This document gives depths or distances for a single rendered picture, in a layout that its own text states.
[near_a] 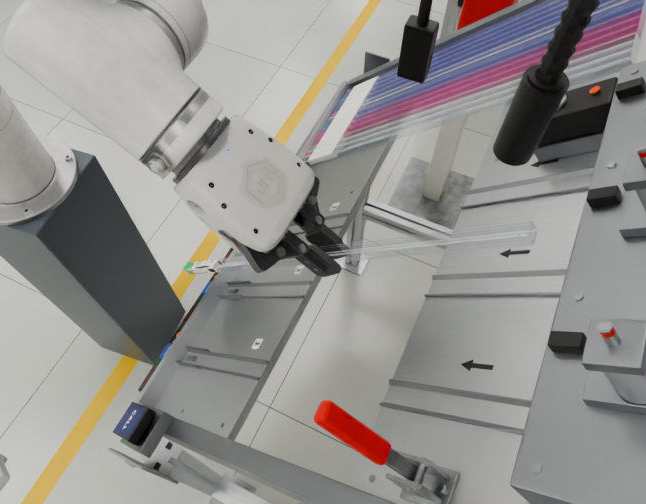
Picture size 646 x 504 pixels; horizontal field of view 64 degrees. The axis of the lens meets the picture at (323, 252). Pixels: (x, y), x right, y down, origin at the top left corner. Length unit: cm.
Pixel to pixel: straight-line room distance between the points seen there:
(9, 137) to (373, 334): 103
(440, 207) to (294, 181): 129
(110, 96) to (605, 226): 36
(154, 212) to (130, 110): 136
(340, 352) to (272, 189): 106
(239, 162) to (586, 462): 34
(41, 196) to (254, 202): 58
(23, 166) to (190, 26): 51
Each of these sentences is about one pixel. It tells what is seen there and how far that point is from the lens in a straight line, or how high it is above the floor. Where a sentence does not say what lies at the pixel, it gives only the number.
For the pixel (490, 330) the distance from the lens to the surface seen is 43.
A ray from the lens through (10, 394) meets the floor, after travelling 168.
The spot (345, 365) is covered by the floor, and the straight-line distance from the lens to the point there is 148.
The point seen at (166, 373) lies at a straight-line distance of 74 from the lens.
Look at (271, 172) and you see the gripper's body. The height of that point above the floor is 104.
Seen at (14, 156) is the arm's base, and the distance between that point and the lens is 93.
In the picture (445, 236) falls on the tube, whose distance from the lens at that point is 41.
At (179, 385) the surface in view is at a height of 74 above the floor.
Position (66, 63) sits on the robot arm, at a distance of 45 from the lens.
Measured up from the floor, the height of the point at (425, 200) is 1.
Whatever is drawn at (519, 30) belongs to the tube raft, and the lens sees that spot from 77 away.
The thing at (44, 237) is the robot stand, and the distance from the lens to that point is 97.
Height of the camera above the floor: 141
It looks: 60 degrees down
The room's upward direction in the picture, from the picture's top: straight up
